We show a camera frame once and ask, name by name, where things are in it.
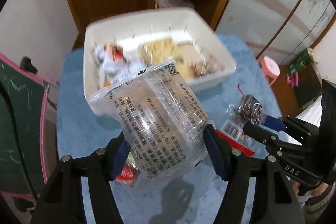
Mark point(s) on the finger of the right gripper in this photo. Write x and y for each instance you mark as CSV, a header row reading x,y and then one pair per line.
x,y
272,123
259,134

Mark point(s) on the white striped bedding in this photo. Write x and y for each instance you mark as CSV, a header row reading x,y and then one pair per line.
x,y
313,113

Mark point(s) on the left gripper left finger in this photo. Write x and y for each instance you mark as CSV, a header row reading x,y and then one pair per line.
x,y
61,200

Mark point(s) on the clear bag brown bread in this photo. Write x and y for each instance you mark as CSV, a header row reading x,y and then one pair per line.
x,y
162,121

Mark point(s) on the clear pack peanut puffs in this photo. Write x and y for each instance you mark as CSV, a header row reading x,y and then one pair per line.
x,y
152,53

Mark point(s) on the pink plastic stool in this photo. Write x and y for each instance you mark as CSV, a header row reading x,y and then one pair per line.
x,y
269,68

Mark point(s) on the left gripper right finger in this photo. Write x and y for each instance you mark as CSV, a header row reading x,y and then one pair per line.
x,y
274,199

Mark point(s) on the green bag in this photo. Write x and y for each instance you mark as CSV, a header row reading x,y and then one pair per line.
x,y
306,57

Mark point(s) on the dark wooden cabinet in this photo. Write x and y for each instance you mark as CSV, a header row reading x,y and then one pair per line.
x,y
293,100

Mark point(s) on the blue plush table cover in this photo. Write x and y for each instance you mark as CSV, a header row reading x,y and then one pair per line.
x,y
192,198

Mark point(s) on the white plastic storage bin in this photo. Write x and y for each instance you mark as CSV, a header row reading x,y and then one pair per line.
x,y
136,28

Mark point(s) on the folded cloth stack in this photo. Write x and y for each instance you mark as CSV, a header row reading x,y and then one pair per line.
x,y
161,4

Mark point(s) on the dark crinkled snack packet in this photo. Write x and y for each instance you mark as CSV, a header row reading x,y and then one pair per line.
x,y
249,110

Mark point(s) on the red clear candy packet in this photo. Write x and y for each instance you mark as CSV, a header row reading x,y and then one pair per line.
x,y
129,173

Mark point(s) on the green chalkboard pink frame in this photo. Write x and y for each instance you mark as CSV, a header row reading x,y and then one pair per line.
x,y
28,134

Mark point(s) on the small dark red packet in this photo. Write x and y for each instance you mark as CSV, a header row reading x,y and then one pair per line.
x,y
232,131

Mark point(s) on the small red snack packet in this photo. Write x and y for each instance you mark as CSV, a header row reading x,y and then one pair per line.
x,y
207,66

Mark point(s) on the red white snack packet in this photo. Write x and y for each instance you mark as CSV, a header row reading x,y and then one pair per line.
x,y
113,66

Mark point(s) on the brown paper snack bar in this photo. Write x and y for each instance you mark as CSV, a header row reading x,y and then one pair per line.
x,y
190,55

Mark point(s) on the pink toy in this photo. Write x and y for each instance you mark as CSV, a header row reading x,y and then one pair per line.
x,y
292,80

